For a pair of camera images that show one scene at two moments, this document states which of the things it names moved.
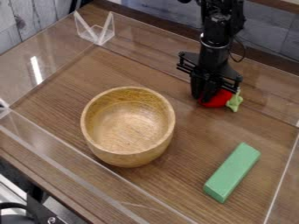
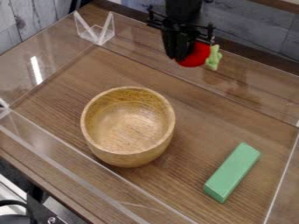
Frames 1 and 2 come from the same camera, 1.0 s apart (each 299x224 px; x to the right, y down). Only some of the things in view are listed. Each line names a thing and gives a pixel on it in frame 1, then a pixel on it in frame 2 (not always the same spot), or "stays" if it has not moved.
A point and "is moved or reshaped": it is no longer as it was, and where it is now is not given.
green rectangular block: [227, 178] stays
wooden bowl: [127, 124] stays
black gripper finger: [199, 85] → [171, 42]
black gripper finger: [211, 87] → [181, 43]
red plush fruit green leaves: [223, 97] is moved or reshaped
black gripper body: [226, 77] → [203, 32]
